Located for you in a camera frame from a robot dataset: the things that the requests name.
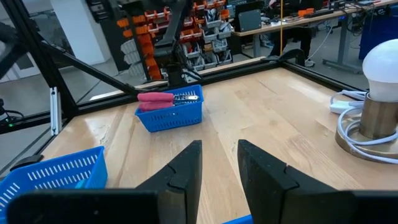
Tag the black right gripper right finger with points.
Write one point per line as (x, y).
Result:
(264, 186)

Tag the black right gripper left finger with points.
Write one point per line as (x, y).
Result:
(183, 186)

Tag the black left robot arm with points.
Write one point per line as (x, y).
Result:
(172, 65)

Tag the blue slotted plastic basket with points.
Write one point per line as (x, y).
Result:
(239, 221)
(96, 183)
(174, 119)

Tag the white power adapter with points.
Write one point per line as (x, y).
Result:
(342, 107)

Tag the black corner clamp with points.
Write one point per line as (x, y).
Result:
(292, 53)

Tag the person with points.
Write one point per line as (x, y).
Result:
(295, 40)

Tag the orange grey parts bin rack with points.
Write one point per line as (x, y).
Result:
(146, 40)

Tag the black table clamp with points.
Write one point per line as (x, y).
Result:
(26, 161)

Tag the long wooden desk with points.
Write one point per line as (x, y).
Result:
(280, 26)

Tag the dark grey laptop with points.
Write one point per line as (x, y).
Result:
(250, 20)

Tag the brass lamp with white bulb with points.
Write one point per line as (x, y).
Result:
(382, 65)

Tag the blue cabinet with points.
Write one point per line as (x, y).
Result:
(379, 31)

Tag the silver aluminium bracket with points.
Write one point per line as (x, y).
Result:
(55, 109)

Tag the black metal table frame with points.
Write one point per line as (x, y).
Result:
(37, 46)

